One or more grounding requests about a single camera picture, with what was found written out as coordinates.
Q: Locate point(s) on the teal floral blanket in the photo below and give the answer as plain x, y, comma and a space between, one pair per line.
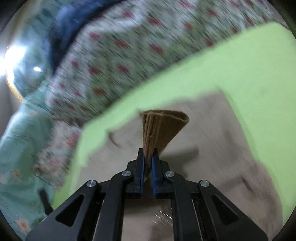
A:
29, 129

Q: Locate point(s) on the red floral green quilt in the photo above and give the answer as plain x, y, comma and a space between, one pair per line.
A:
121, 48

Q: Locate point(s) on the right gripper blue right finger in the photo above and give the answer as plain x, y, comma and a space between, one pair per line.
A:
200, 211

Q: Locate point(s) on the light green bed sheet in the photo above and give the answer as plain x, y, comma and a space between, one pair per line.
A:
255, 69

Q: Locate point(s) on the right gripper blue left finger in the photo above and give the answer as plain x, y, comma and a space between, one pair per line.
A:
95, 211

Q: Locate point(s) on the dark blue garment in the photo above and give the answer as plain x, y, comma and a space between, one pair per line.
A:
67, 24

